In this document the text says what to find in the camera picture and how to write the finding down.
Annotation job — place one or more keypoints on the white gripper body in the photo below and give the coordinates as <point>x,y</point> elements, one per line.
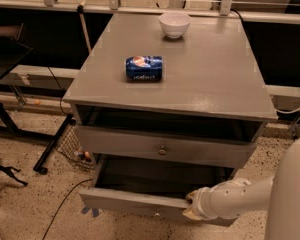
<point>199,202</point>

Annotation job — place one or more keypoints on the grey drawer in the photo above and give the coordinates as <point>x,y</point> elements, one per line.
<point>164,147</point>
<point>148,187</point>

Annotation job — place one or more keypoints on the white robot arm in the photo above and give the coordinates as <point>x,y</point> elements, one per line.
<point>278,195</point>

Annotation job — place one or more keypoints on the grey drawer cabinet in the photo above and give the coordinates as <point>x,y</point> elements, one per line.
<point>211,87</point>

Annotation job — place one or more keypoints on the grey top drawer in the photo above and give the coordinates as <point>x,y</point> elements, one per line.
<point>164,147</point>

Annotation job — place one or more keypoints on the blue tape cross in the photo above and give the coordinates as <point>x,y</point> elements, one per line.
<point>94,211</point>

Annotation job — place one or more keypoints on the blue soda can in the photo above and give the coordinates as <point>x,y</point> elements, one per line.
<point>144,68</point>

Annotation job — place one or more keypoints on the white bowl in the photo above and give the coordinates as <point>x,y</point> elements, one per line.
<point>174,24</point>

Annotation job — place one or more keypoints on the black clamp tool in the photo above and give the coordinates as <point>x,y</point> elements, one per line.
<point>8,170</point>

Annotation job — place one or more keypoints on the wooden stick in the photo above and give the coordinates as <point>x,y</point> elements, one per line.
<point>80,10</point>

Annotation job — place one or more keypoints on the black stand with tray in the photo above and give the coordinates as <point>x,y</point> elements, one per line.
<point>11,53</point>

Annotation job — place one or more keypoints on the wire mesh basket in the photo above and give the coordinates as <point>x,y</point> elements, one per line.
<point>70,147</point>

